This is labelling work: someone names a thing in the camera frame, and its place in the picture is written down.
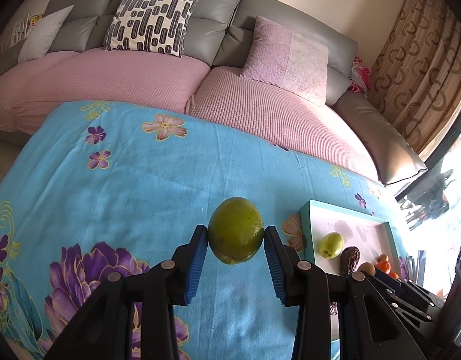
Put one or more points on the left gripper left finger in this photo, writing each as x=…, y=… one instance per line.
x=175, y=281

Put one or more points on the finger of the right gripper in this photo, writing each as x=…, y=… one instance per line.
x=391, y=282
x=416, y=308

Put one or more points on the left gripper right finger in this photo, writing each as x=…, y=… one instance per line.
x=297, y=282

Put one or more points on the green jujube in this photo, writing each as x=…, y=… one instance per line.
x=331, y=245
x=235, y=231

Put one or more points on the dark red date elongated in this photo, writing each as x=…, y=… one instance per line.
x=349, y=259

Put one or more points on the brown longan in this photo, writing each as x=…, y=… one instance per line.
x=367, y=268
x=383, y=257

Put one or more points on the brown longan by tray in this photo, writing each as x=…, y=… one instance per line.
x=367, y=268

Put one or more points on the white tray teal rim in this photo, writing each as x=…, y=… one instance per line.
x=371, y=235

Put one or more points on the blue floral tablecloth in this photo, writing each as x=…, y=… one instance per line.
x=110, y=187

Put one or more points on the brown patterned curtain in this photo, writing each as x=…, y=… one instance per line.
x=416, y=79

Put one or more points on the pink cloth on sofa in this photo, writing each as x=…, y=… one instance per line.
x=360, y=78

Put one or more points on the pink white cushion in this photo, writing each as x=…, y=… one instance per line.
x=285, y=59

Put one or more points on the pink sofa cover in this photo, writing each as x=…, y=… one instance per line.
x=29, y=91

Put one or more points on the black white patterned cushion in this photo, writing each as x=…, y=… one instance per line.
x=157, y=26

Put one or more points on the grey leather sofa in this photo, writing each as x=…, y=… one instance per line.
x=220, y=33

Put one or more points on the grey small cushion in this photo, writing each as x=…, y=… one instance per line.
x=40, y=39

